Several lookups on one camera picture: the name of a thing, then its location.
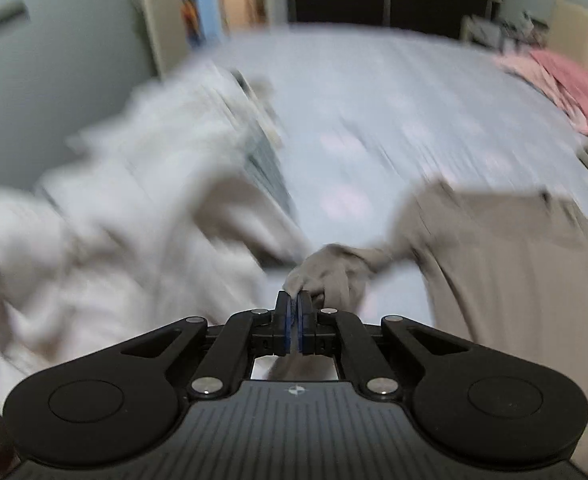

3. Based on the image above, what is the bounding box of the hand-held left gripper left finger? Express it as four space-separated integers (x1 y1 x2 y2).
108 290 299 403

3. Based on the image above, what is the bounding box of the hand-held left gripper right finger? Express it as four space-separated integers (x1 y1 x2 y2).
297 290 481 403

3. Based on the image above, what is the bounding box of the beige shirt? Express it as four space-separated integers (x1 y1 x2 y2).
251 179 588 477

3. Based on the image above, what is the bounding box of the cream padded headboard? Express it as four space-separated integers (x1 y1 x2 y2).
548 0 588 89

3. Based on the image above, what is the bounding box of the cream bedroom door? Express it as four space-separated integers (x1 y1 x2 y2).
133 0 201 79

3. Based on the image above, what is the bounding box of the polka dot bed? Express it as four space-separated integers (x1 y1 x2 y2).
174 22 588 322

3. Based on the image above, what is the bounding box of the white nightstand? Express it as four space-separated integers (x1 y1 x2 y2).
460 11 551 49

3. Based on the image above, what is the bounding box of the pile of white and grey clothes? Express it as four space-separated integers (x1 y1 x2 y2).
0 60 315 377

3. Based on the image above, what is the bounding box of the light pink pillow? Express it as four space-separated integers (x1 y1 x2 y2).
493 52 588 137

